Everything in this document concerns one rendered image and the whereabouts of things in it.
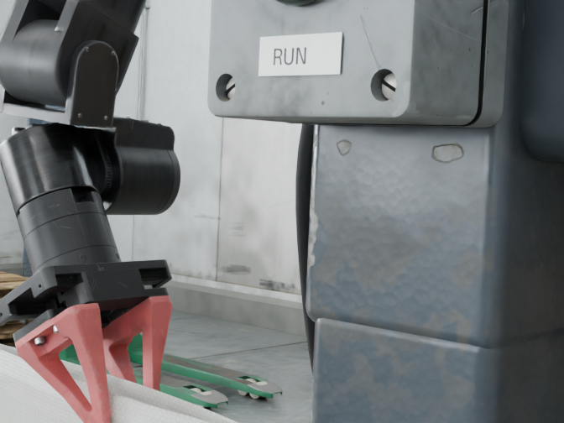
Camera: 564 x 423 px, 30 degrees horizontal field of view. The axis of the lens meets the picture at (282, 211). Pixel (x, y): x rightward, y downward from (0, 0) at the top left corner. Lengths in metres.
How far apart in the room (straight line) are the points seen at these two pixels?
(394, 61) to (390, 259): 0.08
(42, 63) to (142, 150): 0.11
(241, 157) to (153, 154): 6.97
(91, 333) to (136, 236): 7.98
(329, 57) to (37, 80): 0.44
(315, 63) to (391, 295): 0.08
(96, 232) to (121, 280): 0.04
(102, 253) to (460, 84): 0.43
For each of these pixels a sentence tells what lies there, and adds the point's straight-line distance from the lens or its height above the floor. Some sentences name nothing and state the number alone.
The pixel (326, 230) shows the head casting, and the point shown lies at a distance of 0.34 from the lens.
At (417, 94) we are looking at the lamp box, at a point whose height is 1.25.
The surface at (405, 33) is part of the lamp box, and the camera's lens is 0.27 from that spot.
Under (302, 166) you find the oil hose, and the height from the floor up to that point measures 1.23.
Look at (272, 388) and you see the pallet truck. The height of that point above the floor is 0.06.
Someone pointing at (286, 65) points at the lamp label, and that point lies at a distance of 0.29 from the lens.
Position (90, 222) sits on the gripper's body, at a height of 1.18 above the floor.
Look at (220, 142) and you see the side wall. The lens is 7.89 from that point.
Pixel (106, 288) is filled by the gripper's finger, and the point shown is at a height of 1.14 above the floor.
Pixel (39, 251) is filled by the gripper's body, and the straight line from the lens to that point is 0.69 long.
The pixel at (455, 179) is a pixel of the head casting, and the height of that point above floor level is 1.22.
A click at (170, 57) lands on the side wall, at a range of 8.37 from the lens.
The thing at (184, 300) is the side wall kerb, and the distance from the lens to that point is 8.15.
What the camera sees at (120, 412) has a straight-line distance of 0.66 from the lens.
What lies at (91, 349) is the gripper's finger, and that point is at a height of 1.11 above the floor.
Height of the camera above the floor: 1.23
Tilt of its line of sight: 3 degrees down
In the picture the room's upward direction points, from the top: 3 degrees clockwise
